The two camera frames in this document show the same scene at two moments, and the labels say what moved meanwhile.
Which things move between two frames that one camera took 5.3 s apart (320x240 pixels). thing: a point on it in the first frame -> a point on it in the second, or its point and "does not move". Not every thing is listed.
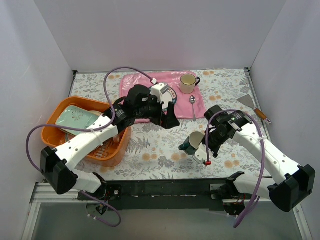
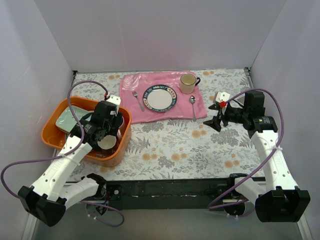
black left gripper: x=163 y=115 -> x=116 y=121
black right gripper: x=208 y=146 -> x=220 y=114
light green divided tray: x=74 y=116 does not move
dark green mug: x=190 y=145 -> x=108 y=142
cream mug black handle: x=188 y=82 does not move
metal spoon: x=192 y=100 does not move
